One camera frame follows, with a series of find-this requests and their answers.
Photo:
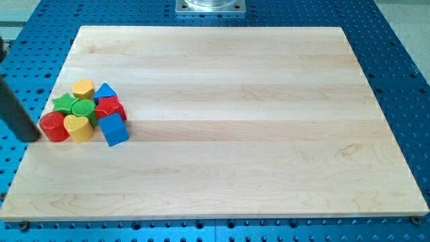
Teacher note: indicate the yellow heart block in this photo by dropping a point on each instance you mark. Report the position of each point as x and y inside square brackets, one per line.
[79, 128]

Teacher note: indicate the light wooden board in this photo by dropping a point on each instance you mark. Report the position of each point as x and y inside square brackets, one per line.
[235, 122]

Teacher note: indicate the blue cube block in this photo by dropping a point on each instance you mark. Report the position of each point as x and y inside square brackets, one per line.
[113, 129]

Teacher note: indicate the red star block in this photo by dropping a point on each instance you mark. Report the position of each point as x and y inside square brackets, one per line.
[108, 106]

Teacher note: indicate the blue triangle block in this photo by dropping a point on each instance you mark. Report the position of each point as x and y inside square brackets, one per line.
[103, 92]

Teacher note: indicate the green cylinder block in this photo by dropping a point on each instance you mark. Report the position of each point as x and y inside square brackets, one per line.
[85, 108]

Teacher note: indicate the yellow hexagon block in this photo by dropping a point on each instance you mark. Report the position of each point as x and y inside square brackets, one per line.
[83, 89]

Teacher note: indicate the green star block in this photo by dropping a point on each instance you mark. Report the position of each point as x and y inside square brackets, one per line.
[64, 104]

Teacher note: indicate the red cylinder block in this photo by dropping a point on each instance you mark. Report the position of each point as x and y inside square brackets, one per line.
[53, 127]

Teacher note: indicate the blue perforated metal table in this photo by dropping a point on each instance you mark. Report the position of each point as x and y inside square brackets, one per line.
[36, 57]

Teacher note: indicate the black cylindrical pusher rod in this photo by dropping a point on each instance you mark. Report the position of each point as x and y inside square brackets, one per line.
[16, 117]

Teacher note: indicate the left board stop screw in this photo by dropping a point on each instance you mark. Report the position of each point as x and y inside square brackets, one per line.
[23, 225]

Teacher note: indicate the board stop screw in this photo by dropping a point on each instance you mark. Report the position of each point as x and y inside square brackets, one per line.
[23, 225]
[416, 220]

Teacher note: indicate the right board stop screw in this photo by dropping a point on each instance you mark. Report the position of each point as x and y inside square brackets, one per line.
[416, 220]

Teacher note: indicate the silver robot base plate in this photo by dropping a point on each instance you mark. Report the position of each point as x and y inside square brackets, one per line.
[210, 6]

